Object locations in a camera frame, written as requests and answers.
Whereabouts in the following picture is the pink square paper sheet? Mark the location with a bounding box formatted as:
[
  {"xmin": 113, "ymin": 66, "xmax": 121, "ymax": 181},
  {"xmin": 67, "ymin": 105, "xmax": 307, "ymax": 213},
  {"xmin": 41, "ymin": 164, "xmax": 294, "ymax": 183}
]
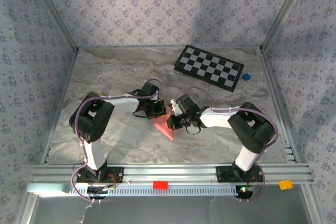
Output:
[{"xmin": 151, "ymin": 104, "xmax": 174, "ymax": 141}]

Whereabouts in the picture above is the black and white checkerboard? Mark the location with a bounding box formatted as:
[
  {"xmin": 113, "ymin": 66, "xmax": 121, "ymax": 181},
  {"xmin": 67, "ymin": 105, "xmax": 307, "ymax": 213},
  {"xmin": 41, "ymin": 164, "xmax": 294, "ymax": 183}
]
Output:
[{"xmin": 174, "ymin": 45, "xmax": 245, "ymax": 93}]

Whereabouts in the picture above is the red toy brick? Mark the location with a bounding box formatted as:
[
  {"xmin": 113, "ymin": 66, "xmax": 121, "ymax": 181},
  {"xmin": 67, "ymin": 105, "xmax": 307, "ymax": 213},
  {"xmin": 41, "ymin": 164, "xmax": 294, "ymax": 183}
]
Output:
[{"xmin": 153, "ymin": 180, "xmax": 169, "ymax": 190}]

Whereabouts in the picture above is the black controller board with lights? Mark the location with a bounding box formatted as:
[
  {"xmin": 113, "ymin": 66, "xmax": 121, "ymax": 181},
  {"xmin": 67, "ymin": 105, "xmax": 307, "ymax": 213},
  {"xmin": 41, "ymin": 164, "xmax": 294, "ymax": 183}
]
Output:
[{"xmin": 234, "ymin": 185, "xmax": 257, "ymax": 199}]

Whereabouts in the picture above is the orange toy brick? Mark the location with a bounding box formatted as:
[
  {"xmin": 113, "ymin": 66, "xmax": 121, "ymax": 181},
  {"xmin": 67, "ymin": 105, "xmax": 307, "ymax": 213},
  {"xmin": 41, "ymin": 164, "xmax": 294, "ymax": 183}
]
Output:
[{"xmin": 278, "ymin": 179, "xmax": 293, "ymax": 191}]

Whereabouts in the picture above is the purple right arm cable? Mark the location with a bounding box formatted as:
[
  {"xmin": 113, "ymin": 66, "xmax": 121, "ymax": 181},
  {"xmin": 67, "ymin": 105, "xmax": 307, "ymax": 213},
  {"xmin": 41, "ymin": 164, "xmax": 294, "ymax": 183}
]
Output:
[{"xmin": 175, "ymin": 87, "xmax": 279, "ymax": 203}]

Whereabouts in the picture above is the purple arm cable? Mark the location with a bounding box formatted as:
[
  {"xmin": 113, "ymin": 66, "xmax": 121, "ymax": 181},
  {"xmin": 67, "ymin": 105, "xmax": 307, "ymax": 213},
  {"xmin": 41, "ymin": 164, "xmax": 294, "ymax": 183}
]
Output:
[
  {"xmin": 70, "ymin": 78, "xmax": 165, "ymax": 204},
  {"xmin": 175, "ymin": 87, "xmax": 279, "ymax": 203}
]

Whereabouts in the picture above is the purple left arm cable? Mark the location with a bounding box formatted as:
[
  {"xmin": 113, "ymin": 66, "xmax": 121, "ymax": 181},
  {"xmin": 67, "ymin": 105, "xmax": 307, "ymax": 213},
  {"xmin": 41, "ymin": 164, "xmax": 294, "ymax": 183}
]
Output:
[{"xmin": 70, "ymin": 78, "xmax": 165, "ymax": 204}]

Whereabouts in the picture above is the long aluminium base rail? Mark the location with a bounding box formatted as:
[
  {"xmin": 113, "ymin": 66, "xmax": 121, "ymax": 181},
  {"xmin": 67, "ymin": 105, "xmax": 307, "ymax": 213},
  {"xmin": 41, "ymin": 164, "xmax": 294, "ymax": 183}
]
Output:
[{"xmin": 29, "ymin": 163, "xmax": 315, "ymax": 186}]

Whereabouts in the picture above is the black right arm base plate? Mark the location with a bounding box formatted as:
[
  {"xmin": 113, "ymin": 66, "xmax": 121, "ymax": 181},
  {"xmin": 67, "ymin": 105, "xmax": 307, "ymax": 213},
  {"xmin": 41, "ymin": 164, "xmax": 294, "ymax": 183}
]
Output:
[{"xmin": 215, "ymin": 165, "xmax": 264, "ymax": 183}]

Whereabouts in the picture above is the thin aluminium back rail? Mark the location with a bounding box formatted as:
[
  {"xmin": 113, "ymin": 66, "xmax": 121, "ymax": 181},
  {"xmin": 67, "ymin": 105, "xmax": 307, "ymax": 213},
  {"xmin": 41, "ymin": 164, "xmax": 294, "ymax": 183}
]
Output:
[{"xmin": 77, "ymin": 45, "xmax": 263, "ymax": 51}]

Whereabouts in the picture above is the white slotted cable duct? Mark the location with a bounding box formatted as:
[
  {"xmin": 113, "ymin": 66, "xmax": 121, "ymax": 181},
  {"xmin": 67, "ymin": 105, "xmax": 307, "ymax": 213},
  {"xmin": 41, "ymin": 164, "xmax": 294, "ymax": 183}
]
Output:
[{"xmin": 68, "ymin": 184, "xmax": 240, "ymax": 197}]

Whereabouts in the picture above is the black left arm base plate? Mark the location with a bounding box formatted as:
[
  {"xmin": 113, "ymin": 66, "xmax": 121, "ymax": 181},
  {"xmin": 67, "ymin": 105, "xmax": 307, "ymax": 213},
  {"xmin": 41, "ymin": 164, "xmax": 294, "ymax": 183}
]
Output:
[{"xmin": 76, "ymin": 166, "xmax": 124, "ymax": 184}]

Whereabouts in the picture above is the aluminium side rail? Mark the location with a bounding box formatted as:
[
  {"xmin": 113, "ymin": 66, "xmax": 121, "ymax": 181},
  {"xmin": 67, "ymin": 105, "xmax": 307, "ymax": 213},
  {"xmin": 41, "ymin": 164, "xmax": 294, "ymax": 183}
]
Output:
[
  {"xmin": 40, "ymin": 49, "xmax": 79, "ymax": 166},
  {"xmin": 258, "ymin": 47, "xmax": 300, "ymax": 164}
]

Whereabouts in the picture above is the black controller board with wires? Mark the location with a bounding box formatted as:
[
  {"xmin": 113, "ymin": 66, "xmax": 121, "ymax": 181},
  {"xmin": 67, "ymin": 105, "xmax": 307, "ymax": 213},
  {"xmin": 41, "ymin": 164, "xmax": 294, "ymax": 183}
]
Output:
[{"xmin": 86, "ymin": 186, "xmax": 116, "ymax": 200}]

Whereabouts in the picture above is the aluminium frame post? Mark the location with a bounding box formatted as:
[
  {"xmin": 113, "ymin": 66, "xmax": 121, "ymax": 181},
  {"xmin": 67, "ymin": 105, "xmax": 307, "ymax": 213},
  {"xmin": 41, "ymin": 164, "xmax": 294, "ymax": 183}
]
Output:
[{"xmin": 259, "ymin": 0, "xmax": 315, "ymax": 51}]

